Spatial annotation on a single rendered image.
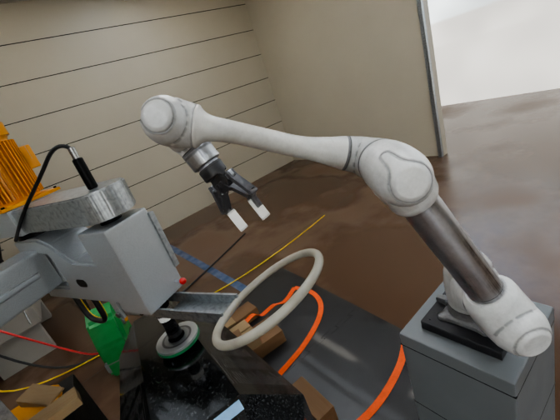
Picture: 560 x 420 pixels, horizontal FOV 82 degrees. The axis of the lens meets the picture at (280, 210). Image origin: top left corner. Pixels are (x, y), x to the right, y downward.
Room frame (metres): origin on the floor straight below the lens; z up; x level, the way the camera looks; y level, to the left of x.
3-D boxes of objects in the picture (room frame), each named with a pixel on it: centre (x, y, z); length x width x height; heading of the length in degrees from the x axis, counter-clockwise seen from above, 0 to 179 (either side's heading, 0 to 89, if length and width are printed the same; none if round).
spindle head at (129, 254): (1.40, 0.76, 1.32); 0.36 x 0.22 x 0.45; 57
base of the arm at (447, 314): (0.95, -0.55, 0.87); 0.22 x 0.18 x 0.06; 33
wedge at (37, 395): (1.37, 1.46, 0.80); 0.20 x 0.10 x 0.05; 71
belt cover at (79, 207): (1.55, 0.98, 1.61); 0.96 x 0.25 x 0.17; 57
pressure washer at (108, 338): (2.49, 1.76, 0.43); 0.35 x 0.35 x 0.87; 13
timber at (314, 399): (1.40, 0.20, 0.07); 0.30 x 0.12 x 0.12; 28
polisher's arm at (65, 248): (1.58, 1.01, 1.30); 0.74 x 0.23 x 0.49; 57
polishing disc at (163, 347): (1.35, 0.69, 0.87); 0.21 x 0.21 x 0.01
